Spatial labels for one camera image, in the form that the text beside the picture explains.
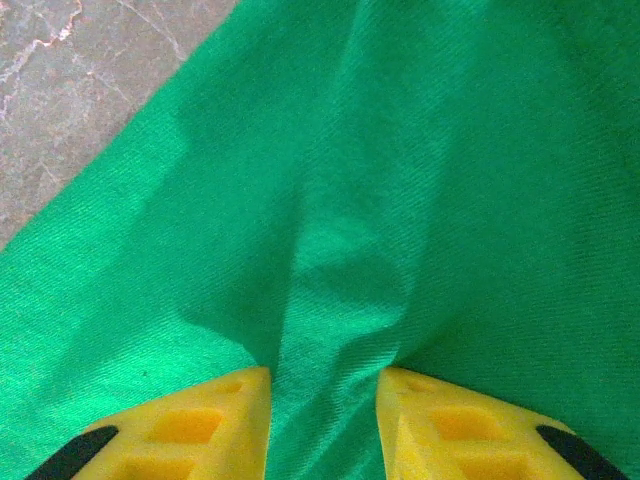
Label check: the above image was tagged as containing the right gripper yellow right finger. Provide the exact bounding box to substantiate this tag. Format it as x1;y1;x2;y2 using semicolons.
375;366;632;480

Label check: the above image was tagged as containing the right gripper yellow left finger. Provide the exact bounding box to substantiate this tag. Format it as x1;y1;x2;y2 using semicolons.
22;365;275;480

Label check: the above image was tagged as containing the green t-shirt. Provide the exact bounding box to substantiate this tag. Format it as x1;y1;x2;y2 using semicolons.
0;0;640;480

